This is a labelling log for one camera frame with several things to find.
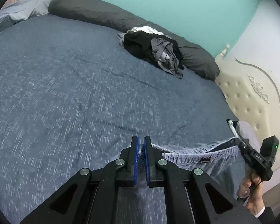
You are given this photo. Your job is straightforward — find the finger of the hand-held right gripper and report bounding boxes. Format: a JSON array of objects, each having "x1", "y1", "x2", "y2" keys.
[{"x1": 234, "y1": 138, "x2": 248, "y2": 156}]

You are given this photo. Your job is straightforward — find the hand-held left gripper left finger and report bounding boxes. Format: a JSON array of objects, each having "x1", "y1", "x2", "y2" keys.
[{"x1": 20, "y1": 135, "x2": 140, "y2": 224}]

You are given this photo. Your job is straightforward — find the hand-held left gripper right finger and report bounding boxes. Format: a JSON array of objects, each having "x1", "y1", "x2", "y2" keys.
[{"x1": 143, "y1": 136, "x2": 263, "y2": 224}]

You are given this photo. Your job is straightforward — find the blue plaid shorts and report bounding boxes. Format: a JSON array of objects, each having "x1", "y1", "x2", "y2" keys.
[{"x1": 117, "y1": 138, "x2": 245, "y2": 224}]

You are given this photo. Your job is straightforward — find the person's right forearm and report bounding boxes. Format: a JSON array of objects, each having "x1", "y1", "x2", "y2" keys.
[{"x1": 253, "y1": 204, "x2": 278, "y2": 224}]

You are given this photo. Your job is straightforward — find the person's right hand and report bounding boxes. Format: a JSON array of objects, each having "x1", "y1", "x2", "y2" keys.
[{"x1": 237, "y1": 173, "x2": 265, "y2": 217}]

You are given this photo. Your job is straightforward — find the folded grey shirt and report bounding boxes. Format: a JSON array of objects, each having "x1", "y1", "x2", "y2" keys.
[{"x1": 226, "y1": 119, "x2": 262, "y2": 154}]

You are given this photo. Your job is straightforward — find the cream tufted headboard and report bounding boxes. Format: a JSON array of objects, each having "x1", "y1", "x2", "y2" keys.
[{"x1": 215, "y1": 44, "x2": 280, "y2": 171}]

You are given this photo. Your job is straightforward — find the dark grey garment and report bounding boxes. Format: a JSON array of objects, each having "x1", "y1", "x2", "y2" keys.
[{"x1": 150, "y1": 37, "x2": 184, "y2": 79}]

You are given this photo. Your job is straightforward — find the black garment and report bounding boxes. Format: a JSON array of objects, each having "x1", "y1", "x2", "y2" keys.
[{"x1": 123, "y1": 31, "x2": 185, "y2": 70}]

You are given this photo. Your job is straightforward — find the white garment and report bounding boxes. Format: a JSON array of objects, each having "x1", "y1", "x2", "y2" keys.
[{"x1": 127, "y1": 26, "x2": 164, "y2": 36}]

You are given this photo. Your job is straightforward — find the long dark grey pillow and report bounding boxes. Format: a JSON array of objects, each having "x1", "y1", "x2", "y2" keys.
[{"x1": 48, "y1": 0, "x2": 220, "y2": 80}]

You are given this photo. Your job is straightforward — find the light grey duvet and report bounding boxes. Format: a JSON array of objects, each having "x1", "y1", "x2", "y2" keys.
[{"x1": 0, "y1": 0, "x2": 52, "y2": 35}]

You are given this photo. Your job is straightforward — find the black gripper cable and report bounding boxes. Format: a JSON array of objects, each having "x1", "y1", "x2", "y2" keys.
[{"x1": 238, "y1": 179, "x2": 263, "y2": 201}]

